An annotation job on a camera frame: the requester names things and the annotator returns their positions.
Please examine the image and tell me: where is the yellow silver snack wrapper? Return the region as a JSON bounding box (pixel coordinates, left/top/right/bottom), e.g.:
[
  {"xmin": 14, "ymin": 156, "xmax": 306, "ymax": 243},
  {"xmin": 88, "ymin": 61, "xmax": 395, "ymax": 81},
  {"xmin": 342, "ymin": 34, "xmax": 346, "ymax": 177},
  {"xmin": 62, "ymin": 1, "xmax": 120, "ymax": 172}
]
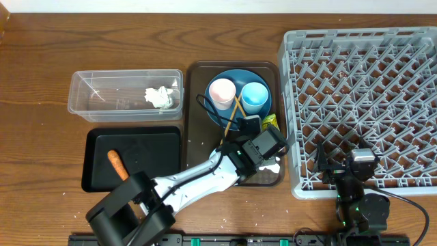
[{"xmin": 262, "ymin": 113, "xmax": 279, "ymax": 131}]

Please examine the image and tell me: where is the light blue cup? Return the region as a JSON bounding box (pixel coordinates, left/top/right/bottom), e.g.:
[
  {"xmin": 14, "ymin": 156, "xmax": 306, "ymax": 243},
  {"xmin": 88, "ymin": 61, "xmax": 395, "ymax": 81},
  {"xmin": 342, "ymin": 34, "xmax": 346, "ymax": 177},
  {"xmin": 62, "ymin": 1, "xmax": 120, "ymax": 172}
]
[{"xmin": 242, "ymin": 82, "xmax": 270, "ymax": 117}]

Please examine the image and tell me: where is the white tissue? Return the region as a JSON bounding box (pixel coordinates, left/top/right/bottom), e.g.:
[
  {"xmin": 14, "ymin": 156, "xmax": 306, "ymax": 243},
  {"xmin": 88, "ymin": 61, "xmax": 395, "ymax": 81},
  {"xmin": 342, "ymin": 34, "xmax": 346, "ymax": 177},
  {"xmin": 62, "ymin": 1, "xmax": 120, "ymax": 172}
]
[{"xmin": 144, "ymin": 86, "xmax": 173, "ymax": 109}]

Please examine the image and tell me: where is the white napkin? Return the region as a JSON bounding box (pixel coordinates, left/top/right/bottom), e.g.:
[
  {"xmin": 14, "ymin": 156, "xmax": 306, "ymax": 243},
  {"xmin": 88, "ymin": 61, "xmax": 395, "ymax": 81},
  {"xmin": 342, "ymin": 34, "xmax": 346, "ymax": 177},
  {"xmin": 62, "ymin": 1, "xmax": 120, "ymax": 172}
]
[{"xmin": 258, "ymin": 156, "xmax": 281, "ymax": 174}]

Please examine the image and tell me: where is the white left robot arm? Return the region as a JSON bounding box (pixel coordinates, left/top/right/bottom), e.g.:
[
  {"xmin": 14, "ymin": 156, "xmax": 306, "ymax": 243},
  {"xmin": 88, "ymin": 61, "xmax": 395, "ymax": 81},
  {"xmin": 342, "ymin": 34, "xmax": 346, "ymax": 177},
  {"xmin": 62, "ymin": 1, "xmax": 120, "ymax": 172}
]
[{"xmin": 86, "ymin": 126, "xmax": 289, "ymax": 245}]

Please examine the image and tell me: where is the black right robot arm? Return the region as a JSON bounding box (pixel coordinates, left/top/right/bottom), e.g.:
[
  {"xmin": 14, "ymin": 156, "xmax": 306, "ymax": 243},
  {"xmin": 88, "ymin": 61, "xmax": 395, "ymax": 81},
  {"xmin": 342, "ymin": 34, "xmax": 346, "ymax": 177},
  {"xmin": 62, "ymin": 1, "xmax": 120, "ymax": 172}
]
[{"xmin": 314, "ymin": 141, "xmax": 410, "ymax": 246}]

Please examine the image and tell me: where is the grey dishwasher rack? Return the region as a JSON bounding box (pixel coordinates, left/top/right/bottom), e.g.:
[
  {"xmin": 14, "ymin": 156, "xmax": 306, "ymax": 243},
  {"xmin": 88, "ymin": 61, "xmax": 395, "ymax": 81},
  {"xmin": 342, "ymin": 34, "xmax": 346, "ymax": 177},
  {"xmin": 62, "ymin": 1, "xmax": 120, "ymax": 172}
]
[{"xmin": 278, "ymin": 27, "xmax": 436, "ymax": 200}]

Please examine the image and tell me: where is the wooden chopstick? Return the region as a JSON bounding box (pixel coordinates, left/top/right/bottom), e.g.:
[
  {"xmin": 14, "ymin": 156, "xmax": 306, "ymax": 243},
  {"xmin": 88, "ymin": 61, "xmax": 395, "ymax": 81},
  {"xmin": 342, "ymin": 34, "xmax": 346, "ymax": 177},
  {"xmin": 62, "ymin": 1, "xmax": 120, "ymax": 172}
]
[
  {"xmin": 234, "ymin": 96, "xmax": 246, "ymax": 118},
  {"xmin": 225, "ymin": 94, "xmax": 242, "ymax": 137}
]

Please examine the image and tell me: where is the brown serving tray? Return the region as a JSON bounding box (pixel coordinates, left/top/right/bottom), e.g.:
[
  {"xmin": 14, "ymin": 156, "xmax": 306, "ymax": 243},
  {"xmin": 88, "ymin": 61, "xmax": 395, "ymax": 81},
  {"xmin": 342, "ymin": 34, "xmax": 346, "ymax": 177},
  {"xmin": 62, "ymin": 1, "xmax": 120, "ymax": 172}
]
[{"xmin": 183, "ymin": 61, "xmax": 283, "ymax": 168}]

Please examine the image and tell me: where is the dark blue plate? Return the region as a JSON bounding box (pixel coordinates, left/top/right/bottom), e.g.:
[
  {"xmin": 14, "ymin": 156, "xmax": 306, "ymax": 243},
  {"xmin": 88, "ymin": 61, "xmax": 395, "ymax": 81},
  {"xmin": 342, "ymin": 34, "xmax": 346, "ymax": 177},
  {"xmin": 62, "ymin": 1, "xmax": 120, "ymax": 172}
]
[{"xmin": 205, "ymin": 69, "xmax": 272, "ymax": 120}]

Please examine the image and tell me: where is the pink cup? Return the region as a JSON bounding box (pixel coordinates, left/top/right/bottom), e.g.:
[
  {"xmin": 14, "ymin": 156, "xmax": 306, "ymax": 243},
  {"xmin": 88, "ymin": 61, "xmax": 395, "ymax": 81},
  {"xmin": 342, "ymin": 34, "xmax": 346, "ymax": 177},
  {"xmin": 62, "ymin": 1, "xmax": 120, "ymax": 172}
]
[{"xmin": 208, "ymin": 79, "xmax": 236, "ymax": 110}]

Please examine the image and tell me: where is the black tray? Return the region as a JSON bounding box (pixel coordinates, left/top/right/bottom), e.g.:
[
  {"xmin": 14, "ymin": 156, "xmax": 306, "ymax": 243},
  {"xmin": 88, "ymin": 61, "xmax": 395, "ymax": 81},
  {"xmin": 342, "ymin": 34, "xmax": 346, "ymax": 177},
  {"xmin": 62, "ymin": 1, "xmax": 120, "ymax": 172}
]
[{"xmin": 81, "ymin": 126, "xmax": 181, "ymax": 193}]

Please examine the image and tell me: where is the clear plastic bin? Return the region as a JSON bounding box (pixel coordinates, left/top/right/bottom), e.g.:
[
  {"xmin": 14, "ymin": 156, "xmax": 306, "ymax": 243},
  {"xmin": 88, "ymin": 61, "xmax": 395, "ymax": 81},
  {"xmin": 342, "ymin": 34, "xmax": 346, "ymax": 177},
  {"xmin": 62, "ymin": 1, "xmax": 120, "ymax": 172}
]
[{"xmin": 68, "ymin": 69, "xmax": 184, "ymax": 122}]

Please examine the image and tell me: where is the orange carrot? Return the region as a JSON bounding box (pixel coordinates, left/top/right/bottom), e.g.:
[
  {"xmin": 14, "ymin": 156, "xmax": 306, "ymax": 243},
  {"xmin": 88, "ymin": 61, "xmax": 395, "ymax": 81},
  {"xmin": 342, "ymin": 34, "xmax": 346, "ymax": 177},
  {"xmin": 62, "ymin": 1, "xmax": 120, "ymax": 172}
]
[{"xmin": 107, "ymin": 150, "xmax": 129, "ymax": 181}]

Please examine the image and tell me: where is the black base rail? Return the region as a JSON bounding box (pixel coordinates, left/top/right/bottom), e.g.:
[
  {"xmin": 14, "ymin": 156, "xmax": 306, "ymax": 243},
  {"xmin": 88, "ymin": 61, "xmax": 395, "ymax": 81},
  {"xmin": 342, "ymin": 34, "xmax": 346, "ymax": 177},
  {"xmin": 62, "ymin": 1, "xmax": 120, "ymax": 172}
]
[{"xmin": 68, "ymin": 233, "xmax": 342, "ymax": 246}]

